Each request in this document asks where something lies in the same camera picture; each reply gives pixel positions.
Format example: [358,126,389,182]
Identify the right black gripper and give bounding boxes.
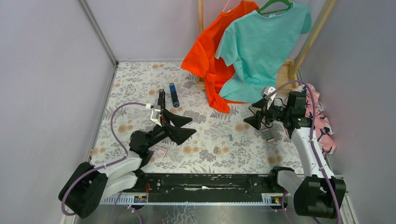
[243,98,290,131]

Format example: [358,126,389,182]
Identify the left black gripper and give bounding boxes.
[145,110,196,150]

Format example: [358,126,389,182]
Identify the blue stapler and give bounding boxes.
[169,83,180,108]

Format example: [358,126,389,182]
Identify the small black stapler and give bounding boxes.
[157,89,166,109]

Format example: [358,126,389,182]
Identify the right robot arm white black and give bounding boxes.
[244,87,346,219]

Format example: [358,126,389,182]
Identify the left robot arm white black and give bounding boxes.
[58,108,196,218]

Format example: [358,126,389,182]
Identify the red staple box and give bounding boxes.
[152,146,167,157]

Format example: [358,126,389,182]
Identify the floral table mat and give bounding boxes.
[91,62,303,175]

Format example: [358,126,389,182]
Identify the wooden clothes rack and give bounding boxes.
[196,0,337,93]

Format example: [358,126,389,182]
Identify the pink patterned cloth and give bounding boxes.
[292,84,336,156]

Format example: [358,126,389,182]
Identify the teal t-shirt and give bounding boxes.
[215,3,311,103]

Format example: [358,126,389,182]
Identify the orange t-shirt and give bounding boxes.
[181,0,258,113]

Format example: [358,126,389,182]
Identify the green clothes hanger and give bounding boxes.
[257,0,293,15]

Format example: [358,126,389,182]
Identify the pink clothes hanger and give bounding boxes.
[222,0,240,12]

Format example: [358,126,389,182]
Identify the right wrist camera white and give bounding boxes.
[261,86,276,109]

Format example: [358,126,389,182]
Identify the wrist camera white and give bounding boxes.
[145,103,162,126]
[261,86,276,109]

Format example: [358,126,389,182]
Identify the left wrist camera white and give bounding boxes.
[145,103,162,126]

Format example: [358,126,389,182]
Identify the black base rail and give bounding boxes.
[126,173,284,204]

